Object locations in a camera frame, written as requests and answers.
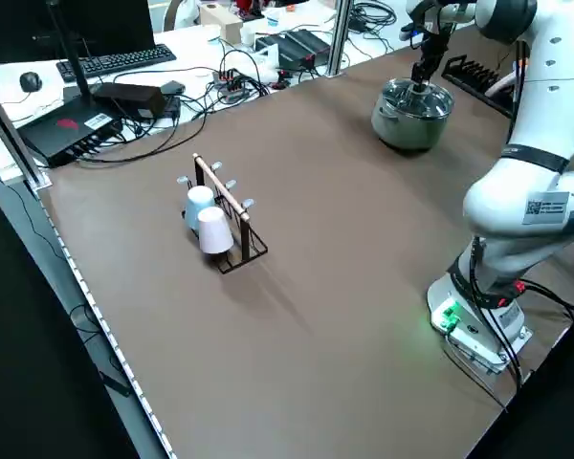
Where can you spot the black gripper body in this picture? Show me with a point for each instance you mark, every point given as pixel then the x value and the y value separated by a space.
pixel 435 43

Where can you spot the glass lid with knob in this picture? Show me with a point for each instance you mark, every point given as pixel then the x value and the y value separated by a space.
pixel 435 105

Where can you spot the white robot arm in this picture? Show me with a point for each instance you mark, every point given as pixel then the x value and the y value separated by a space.
pixel 507 215

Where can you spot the pale green steel pot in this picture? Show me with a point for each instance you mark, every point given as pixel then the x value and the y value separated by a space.
pixel 402 129

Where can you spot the white plate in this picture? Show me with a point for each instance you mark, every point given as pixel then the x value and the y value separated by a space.
pixel 500 86

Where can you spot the black dish rack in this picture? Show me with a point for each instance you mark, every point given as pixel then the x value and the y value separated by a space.
pixel 473 72

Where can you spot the black power supply box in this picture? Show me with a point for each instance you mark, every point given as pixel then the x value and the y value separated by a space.
pixel 308 43
pixel 270 48

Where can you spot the white paper cup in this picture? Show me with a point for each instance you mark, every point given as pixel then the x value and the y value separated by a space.
pixel 248 36

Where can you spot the grey usb hub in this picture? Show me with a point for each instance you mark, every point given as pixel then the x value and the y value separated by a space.
pixel 229 86

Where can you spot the cardboard box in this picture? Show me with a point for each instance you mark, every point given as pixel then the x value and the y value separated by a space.
pixel 220 21

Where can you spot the small black device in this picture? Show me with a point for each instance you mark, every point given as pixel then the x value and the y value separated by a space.
pixel 172 87

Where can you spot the light blue cup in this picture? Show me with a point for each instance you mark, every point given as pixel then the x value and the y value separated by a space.
pixel 196 205

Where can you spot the black power adapter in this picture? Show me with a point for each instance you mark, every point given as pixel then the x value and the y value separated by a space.
pixel 129 100

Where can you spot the black keyboard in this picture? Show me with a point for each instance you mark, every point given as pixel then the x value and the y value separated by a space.
pixel 115 59

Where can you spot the black monitor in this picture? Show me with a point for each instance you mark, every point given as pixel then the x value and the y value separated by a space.
pixel 100 24

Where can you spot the black stand pole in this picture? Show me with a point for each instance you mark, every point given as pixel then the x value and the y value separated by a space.
pixel 72 52

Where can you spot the black computer box red logo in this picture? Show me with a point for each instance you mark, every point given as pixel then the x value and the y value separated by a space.
pixel 62 129

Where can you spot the black mouse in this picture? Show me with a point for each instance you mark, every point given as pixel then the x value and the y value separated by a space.
pixel 30 81

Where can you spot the aluminium upright post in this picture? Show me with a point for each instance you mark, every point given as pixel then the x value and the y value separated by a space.
pixel 339 38

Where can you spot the aluminium frame profile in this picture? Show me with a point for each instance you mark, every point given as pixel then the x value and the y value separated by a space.
pixel 9 134

